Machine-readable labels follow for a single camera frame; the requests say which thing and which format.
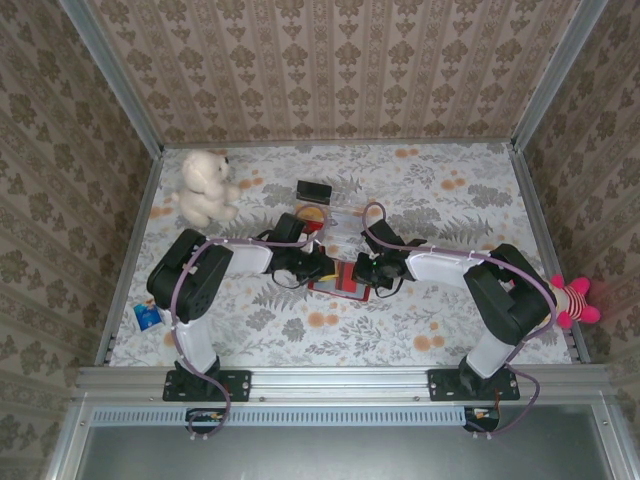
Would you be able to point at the red leather card holder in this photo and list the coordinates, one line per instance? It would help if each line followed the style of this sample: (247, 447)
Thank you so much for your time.
(363, 294)

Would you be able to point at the blue credit card grey back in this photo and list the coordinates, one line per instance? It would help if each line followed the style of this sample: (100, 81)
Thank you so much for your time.
(149, 316)

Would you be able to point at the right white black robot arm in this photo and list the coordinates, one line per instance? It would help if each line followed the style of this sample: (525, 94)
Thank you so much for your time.
(440, 265)

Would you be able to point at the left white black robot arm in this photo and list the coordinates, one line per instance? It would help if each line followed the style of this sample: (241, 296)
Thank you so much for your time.
(250, 257)

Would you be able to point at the gold card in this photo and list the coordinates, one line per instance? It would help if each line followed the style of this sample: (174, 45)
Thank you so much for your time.
(314, 214)

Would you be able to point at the clear acrylic organizer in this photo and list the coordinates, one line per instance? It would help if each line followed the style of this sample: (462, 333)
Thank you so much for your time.
(345, 225)

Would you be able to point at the white teddy bear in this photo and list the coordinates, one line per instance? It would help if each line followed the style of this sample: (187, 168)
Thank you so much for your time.
(202, 185)

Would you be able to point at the black connector board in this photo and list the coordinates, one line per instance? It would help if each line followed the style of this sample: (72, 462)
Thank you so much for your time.
(202, 422)
(480, 422)

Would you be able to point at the grey metal panel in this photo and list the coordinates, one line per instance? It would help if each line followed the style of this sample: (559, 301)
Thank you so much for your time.
(325, 455)

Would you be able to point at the pink striped plush doll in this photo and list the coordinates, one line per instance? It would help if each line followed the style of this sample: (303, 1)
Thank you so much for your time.
(580, 300)

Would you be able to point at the wide aluminium frame rail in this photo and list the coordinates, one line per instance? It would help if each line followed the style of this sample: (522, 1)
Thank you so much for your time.
(340, 382)

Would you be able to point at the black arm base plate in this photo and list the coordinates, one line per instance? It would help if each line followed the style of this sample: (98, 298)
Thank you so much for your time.
(440, 385)
(240, 385)

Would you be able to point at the narrow aluminium edge rail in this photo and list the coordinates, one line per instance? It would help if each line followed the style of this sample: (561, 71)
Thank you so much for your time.
(275, 143)

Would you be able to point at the aluminium side rail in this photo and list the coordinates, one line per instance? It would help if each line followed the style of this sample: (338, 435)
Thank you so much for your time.
(143, 210)
(536, 210)

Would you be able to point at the aluminium frame post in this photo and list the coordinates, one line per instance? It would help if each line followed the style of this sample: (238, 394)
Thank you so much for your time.
(557, 75)
(114, 75)

